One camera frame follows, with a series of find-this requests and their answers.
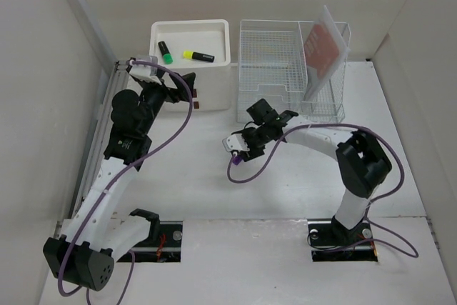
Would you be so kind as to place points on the clear mesh document pouch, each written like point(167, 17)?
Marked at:
point(324, 50)

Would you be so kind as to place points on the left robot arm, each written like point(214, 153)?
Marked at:
point(84, 255)

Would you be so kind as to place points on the purple highlighter marker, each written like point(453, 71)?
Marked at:
point(236, 160)

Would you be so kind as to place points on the white drawer organizer body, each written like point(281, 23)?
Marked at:
point(212, 87)

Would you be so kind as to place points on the white wire mesh file rack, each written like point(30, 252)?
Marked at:
point(271, 66)

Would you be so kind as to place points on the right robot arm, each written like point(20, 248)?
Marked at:
point(362, 163)

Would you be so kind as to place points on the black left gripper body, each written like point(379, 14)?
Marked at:
point(153, 96)

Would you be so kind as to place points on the aluminium rail frame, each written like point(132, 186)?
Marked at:
point(99, 131)

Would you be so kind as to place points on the yellow highlighter marker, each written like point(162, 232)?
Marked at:
point(197, 56)

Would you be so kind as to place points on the green highlighter marker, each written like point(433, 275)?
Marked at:
point(166, 55)

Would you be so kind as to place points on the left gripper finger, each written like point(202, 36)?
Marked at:
point(184, 90)
point(163, 77)

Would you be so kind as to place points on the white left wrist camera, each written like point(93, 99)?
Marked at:
point(144, 72)

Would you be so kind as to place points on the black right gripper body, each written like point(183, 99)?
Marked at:
point(255, 138)

